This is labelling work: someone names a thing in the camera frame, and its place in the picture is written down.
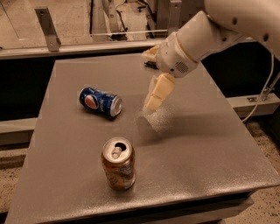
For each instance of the horizontal metal rail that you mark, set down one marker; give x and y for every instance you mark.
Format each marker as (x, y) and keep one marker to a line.
(107, 47)

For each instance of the left metal bracket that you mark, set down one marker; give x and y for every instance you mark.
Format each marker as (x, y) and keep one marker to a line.
(45, 20)

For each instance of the grey table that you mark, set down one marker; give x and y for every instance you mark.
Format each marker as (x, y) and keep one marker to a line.
(194, 147)

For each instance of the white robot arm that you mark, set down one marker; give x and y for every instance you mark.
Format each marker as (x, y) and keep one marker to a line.
(223, 23)

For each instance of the orange soda can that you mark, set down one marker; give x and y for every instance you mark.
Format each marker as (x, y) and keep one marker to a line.
(118, 162)

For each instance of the blue pepsi can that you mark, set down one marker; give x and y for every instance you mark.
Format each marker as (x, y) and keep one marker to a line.
(101, 102)

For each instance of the metal bracket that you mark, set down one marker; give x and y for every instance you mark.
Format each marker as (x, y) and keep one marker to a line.
(45, 20)
(174, 15)

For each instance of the right metal bracket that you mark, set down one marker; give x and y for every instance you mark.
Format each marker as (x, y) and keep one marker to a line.
(174, 15)

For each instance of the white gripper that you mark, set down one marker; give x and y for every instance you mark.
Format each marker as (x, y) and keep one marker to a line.
(174, 58)

